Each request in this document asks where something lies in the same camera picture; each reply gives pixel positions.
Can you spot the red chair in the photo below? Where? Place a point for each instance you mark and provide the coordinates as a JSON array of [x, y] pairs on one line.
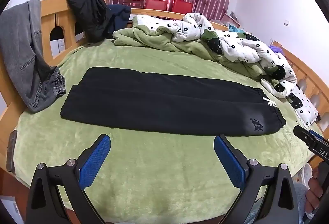
[[155, 4], [181, 5]]

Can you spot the navy garment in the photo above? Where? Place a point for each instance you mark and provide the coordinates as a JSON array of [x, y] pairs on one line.
[[119, 16]]

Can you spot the black pants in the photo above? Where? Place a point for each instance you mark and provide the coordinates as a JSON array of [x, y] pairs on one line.
[[154, 103]]

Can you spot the purple fluffy item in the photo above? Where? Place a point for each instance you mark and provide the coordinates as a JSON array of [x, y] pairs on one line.
[[275, 49]]

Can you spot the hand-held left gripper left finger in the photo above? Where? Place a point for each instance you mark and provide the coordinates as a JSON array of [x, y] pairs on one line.
[[94, 161]]

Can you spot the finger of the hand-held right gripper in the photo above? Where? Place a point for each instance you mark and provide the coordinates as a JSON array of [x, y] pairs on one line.
[[302, 134], [316, 134]]

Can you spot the grey jeans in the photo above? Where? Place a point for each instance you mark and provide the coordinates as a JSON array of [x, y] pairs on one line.
[[20, 46]]

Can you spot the green fleece bed blanket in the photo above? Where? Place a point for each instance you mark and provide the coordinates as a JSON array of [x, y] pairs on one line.
[[154, 162]]

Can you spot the black jacket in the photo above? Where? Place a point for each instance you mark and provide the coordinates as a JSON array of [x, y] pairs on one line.
[[90, 13]]

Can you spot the floral white pillow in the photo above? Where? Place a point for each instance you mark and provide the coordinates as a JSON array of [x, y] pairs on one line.
[[305, 111]]

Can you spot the wooden bed frame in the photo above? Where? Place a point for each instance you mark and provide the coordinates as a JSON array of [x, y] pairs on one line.
[[64, 18]]

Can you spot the floral white green quilt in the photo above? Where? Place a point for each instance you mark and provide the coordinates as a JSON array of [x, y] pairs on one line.
[[231, 46]]

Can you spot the person's right hand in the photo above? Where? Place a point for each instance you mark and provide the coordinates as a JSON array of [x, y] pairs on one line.
[[314, 189]]

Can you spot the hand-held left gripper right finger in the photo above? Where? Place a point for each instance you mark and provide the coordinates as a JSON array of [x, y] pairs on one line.
[[228, 162]]

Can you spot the dark wooden chair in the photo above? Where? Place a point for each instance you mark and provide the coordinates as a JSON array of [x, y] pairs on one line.
[[133, 3]]

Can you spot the teal item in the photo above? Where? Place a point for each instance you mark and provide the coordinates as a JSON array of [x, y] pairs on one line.
[[235, 29]]

